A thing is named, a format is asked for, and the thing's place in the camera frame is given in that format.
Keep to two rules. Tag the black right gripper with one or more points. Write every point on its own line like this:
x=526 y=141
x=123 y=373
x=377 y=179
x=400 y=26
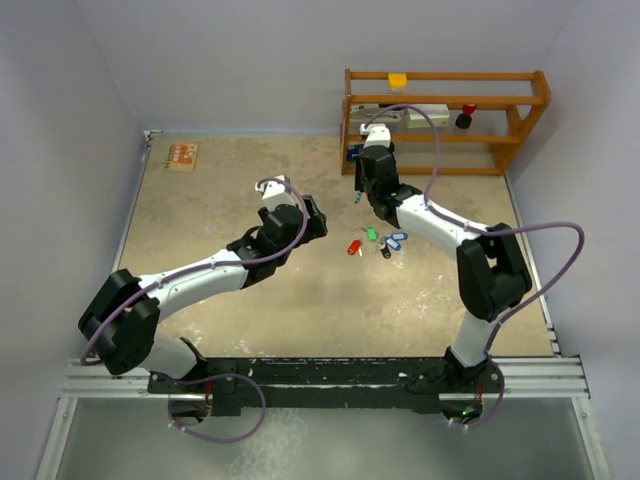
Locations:
x=358 y=184

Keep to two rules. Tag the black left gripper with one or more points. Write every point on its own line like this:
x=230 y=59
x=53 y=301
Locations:
x=315 y=227

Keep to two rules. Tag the red key tag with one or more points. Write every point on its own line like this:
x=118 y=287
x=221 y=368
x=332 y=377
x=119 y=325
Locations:
x=354 y=248

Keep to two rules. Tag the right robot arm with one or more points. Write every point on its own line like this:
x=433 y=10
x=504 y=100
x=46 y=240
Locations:
x=493 y=276

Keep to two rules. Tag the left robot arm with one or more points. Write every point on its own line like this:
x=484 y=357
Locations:
x=121 y=323

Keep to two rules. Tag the blue stapler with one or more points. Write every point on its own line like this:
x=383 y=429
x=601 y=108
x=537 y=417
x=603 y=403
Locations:
x=352 y=152

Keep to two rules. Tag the white stapler on shelf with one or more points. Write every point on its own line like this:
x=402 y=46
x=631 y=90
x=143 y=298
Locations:
x=362 y=113

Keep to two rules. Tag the silver key on black tag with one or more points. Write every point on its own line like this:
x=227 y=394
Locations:
x=379 y=248

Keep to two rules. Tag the black key tag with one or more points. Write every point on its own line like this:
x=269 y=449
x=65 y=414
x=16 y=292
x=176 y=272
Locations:
x=385 y=252

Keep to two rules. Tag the blue key tag left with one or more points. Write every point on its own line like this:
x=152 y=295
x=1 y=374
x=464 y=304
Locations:
x=393 y=244

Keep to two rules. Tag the wooden shelf rack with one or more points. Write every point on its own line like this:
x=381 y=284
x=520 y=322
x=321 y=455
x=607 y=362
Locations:
x=491 y=112

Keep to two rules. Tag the white staples box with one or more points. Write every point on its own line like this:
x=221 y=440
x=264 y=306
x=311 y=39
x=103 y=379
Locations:
x=438 y=114

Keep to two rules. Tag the yellow box on shelf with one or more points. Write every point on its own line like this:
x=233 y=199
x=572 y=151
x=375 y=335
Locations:
x=397 y=82

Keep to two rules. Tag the red black stamp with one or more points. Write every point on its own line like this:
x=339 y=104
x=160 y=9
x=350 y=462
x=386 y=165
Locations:
x=464 y=119

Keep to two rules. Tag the orange spiral notebook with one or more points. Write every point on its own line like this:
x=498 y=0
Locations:
x=182 y=157

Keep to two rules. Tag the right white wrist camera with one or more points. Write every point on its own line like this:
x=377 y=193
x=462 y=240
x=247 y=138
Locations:
x=375 y=134

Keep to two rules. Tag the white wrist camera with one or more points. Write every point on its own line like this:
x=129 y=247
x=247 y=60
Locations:
x=375 y=134
x=275 y=193

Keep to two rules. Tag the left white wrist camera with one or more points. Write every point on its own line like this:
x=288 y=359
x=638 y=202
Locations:
x=275 y=193

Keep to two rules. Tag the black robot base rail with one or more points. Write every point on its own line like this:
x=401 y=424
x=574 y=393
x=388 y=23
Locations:
x=418 y=384

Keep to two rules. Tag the aluminium frame rail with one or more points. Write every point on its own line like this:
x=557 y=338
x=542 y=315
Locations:
x=529 y=377

